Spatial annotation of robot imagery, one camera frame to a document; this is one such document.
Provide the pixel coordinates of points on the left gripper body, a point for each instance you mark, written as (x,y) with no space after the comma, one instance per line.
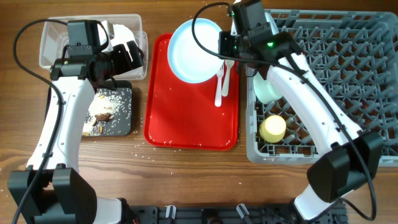
(117,61)

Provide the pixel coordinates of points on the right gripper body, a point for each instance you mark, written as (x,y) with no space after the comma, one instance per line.
(226,48)

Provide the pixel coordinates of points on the white plastic spoon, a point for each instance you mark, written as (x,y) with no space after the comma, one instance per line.
(225,88)

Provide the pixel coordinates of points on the white paper napkin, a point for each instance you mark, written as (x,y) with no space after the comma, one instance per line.
(122,35)

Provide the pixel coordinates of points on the food scraps and rice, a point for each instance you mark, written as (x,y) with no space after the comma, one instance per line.
(109,114)

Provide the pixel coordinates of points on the light blue plate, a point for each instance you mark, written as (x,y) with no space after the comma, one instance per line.
(189,62)

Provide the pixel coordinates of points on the white plastic fork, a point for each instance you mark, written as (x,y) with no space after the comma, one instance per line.
(218,95)

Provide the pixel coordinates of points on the light blue bowl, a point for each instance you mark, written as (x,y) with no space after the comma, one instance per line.
(272,23)

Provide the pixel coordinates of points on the mint green bowl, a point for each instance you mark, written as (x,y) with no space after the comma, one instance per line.
(264,91)

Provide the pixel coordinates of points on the yellow plastic cup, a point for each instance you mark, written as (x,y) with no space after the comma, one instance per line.
(273,129)

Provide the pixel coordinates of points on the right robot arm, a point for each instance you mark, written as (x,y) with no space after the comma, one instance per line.
(348,156)

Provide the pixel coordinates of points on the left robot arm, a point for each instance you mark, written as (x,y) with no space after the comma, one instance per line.
(50,189)

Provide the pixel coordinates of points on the grey dishwasher rack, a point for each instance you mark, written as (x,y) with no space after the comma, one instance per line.
(354,56)

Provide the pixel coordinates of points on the black plastic tray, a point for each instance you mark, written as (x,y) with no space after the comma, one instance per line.
(77,96)

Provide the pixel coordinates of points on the red serving tray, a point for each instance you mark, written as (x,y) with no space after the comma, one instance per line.
(183,115)

